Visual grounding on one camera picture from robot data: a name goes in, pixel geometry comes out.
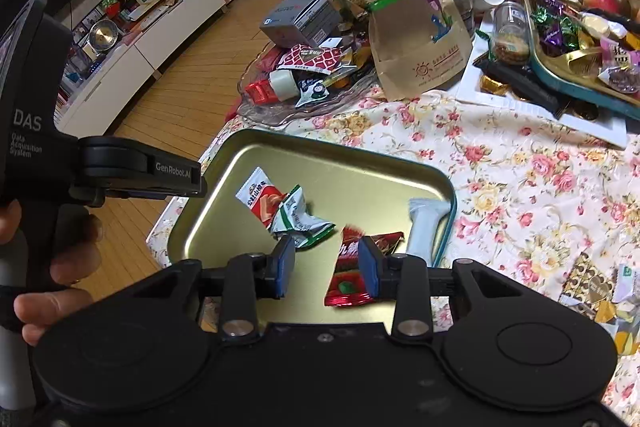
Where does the teal tin of sweets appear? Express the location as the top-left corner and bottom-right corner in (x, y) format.
(522, 0), (640, 120)

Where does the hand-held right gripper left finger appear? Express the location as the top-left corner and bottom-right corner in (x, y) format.
(135, 234), (297, 339)

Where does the golden tin tray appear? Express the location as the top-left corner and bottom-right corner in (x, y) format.
(165, 128), (457, 325)

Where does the clear biscuit jar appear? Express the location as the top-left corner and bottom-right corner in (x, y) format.
(492, 1), (531, 64)

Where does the leopard heart snack packet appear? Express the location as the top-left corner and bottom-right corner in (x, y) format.
(562, 252), (613, 315)

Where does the red patterned snack packet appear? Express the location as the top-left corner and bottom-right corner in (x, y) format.
(277, 43), (353, 75)

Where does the grey cardboard box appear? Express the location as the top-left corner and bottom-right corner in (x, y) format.
(260, 0), (341, 48)

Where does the purple candy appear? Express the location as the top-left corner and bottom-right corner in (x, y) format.
(542, 24), (567, 46)

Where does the clear tape roll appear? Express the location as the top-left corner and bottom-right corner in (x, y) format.
(269, 69), (301, 102)

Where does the white tray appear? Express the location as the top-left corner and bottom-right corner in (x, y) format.
(452, 14), (628, 148)

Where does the floral tablecloth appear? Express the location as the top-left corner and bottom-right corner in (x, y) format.
(147, 87), (640, 358)

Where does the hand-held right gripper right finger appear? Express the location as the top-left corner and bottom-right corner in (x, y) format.
(357, 234), (506, 340)

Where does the white low cabinet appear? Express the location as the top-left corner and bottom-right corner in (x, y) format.
(55, 0), (231, 138)

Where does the green white candy packet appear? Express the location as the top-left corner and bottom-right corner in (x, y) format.
(270, 184), (336, 250)

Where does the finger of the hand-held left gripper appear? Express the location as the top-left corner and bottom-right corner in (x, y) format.
(75, 136), (207, 208)

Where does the brown paper bag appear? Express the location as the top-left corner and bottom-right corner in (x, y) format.
(292, 0), (473, 102)

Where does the person's left hand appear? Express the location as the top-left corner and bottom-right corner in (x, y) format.
(0, 199), (103, 348)

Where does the red apple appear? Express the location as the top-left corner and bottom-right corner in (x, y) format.
(582, 0), (621, 15)

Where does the black snack bar packet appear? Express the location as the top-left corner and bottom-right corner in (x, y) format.
(472, 57), (561, 112)

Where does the metal bowl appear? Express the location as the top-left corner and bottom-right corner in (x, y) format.
(87, 19), (121, 52)

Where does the long white wafer packet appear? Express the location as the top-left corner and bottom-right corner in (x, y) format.
(405, 198), (451, 265)

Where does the pink snack packet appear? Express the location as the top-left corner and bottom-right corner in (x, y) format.
(597, 37), (640, 72)

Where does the small red packet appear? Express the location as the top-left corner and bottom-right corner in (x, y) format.
(245, 79), (276, 105)

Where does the silver yellow snack packet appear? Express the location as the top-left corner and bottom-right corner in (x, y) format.
(595, 302), (640, 358)

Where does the white orange snack packet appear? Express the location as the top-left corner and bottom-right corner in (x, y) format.
(237, 167), (288, 228)

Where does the glass plate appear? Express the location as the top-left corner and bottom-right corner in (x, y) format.
(237, 47), (381, 128)

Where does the white blue snack packet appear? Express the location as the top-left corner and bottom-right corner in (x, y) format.
(612, 264), (640, 303)

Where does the black white snack packet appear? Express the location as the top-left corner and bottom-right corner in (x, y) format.
(295, 79), (331, 108)

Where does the red candy packet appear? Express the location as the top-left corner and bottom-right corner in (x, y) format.
(324, 227), (405, 308)

